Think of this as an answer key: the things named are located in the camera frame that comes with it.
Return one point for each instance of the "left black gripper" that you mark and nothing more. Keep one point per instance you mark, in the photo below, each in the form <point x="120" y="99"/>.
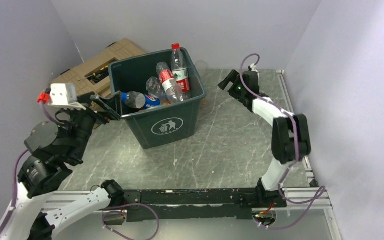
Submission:
<point x="113" y="106"/>

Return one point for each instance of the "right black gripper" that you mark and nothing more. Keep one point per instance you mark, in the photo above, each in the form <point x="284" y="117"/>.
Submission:
<point x="235" y="78"/>

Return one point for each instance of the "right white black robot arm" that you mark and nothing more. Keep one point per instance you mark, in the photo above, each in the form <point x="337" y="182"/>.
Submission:
<point x="290" y="141"/>

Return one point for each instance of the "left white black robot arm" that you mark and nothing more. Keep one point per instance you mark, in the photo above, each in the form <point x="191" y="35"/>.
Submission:
<point x="54" y="149"/>

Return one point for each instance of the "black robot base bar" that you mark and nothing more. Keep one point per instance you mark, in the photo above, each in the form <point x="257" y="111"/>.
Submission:
<point x="179" y="204"/>

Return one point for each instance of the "dark green plastic bin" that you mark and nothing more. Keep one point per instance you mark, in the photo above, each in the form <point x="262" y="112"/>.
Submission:
<point x="158" y="125"/>

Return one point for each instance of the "tan plastic toolbox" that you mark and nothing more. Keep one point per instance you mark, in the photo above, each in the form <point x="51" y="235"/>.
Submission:
<point x="93" y="74"/>

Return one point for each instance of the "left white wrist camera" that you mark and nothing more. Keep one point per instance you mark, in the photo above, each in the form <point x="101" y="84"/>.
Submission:
<point x="64" y="96"/>

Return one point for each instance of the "aluminium frame rail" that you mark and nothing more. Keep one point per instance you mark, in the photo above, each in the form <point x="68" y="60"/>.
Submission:
<point x="323" y="202"/>

